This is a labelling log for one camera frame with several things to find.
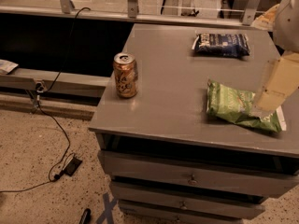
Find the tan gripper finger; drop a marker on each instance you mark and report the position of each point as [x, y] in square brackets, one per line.
[280, 80]

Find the green jalapeno chip bag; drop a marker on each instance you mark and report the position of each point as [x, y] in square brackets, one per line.
[235, 106]

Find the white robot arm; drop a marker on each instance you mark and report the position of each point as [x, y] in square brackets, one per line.
[286, 28]

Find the yellow bag in background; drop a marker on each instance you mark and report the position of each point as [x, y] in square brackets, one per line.
[266, 20]

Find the blue chip bag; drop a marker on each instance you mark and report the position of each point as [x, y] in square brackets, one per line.
[224, 45]

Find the middle grey drawer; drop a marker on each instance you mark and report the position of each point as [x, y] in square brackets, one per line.
[185, 201]

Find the grey drawer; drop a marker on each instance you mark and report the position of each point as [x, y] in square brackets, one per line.
[174, 214]
[197, 174]
[185, 201]

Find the grey drawer cabinet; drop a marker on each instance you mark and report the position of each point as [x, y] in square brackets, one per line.
[167, 119]

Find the gold soda can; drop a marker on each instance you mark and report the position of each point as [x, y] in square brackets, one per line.
[126, 75]

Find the top grey drawer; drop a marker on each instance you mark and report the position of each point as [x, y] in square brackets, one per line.
[197, 174]

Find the bottom grey drawer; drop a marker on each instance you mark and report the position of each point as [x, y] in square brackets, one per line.
[174, 214]

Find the blue tape cross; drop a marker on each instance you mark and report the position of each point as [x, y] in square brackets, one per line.
[109, 204]

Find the black power adapter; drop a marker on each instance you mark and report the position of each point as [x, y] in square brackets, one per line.
[72, 166]

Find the black cylinder on floor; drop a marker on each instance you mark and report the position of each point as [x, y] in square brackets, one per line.
[86, 216]

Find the white paper packet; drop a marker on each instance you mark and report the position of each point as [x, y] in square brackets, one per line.
[7, 66]

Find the metal clamp bracket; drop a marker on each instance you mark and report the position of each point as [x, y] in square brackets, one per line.
[40, 88]

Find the grey metal rail beam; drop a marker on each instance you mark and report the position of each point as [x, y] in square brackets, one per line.
[66, 83]

